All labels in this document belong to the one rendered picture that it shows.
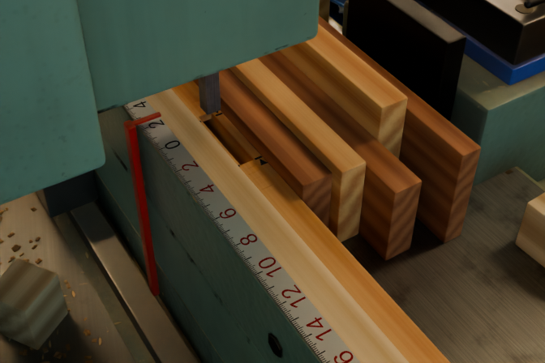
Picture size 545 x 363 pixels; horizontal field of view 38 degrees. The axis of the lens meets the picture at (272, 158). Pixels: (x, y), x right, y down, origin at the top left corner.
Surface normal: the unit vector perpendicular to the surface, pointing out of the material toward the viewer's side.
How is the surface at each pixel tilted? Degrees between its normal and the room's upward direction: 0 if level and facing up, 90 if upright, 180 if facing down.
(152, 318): 0
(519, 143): 90
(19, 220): 0
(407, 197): 90
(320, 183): 90
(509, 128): 90
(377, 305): 0
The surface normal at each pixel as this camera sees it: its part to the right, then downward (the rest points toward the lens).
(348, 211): 0.53, 0.57
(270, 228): 0.00, -0.74
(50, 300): 0.91, 0.29
